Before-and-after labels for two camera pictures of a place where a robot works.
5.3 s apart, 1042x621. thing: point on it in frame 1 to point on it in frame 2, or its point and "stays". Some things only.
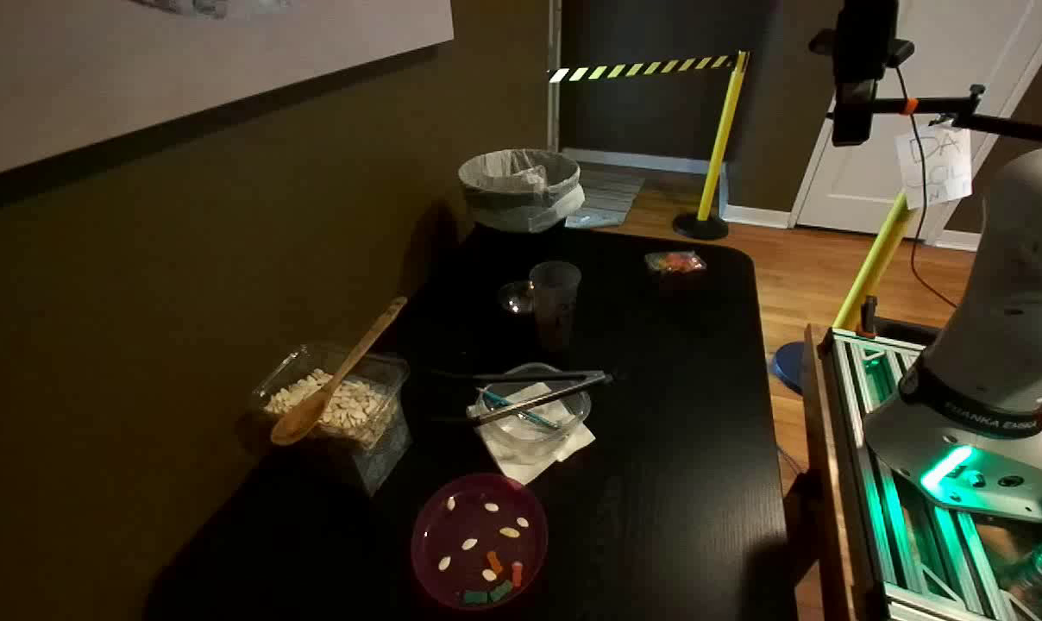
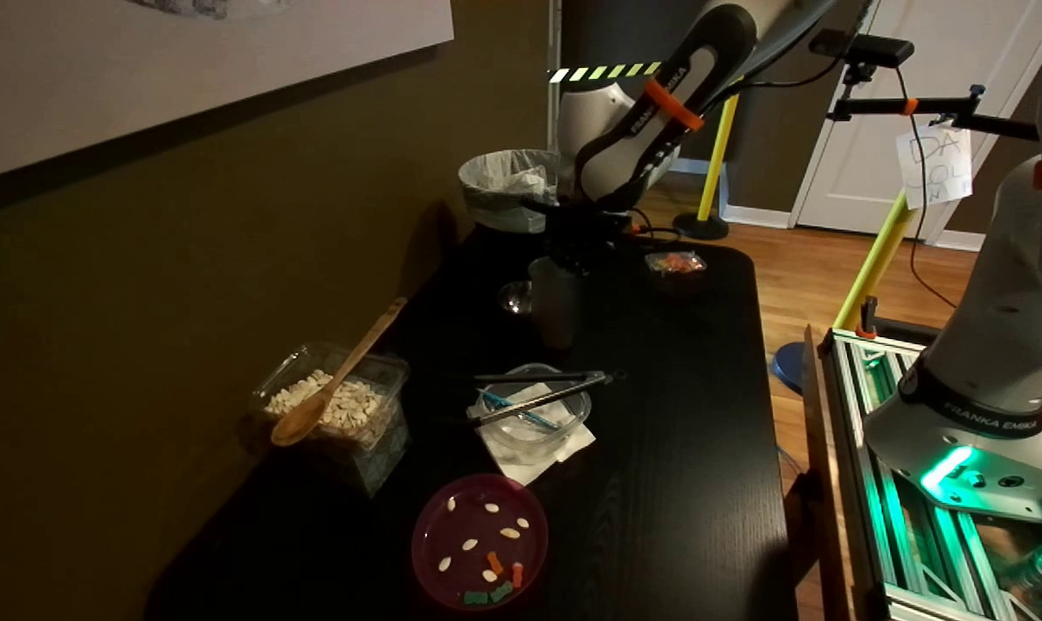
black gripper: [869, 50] to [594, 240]
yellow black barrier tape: [645, 68] stays
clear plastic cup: [554, 295] stays
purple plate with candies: [481, 543] stays
